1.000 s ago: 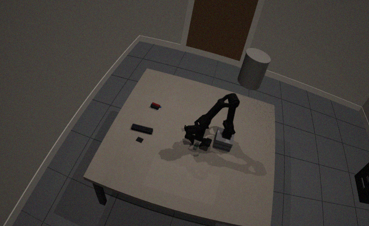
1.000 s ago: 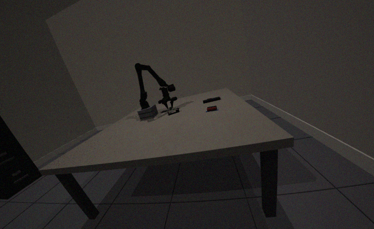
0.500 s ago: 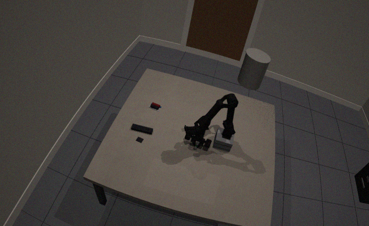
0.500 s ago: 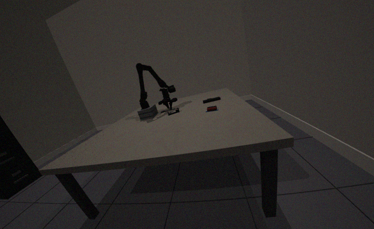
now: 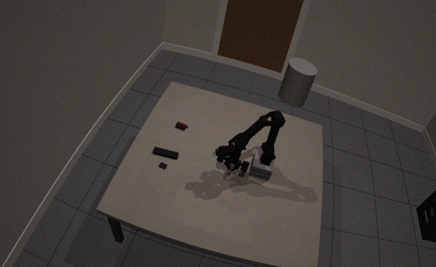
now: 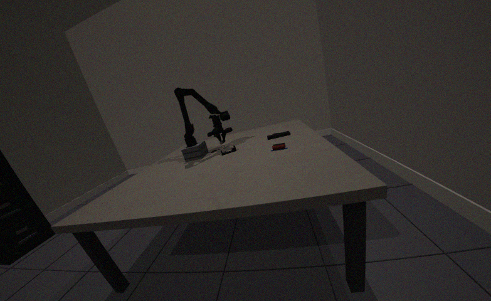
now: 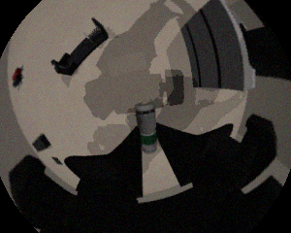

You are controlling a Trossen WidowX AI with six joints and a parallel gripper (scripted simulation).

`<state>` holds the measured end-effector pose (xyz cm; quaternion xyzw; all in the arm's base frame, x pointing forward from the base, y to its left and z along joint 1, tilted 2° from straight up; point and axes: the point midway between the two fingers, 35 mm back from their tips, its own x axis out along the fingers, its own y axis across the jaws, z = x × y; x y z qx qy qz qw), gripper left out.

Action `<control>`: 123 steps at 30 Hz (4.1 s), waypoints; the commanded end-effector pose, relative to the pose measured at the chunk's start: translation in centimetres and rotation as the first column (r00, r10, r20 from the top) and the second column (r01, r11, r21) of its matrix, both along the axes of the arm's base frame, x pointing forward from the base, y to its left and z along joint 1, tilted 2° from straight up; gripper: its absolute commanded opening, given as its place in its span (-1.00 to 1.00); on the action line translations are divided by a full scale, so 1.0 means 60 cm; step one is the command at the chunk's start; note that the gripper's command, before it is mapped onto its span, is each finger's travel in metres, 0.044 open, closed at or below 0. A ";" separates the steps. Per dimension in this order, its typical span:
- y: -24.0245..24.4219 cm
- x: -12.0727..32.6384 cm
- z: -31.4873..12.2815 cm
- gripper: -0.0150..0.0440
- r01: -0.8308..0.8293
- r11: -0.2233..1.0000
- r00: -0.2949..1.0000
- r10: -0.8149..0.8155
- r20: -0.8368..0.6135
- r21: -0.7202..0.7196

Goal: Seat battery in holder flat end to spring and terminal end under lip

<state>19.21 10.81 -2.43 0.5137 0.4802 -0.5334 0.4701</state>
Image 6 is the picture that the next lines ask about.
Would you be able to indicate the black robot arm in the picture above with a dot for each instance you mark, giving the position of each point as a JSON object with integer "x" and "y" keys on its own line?
{"x": 189, "y": 138}

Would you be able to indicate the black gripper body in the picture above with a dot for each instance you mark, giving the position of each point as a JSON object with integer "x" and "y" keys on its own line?
{"x": 223, "y": 132}

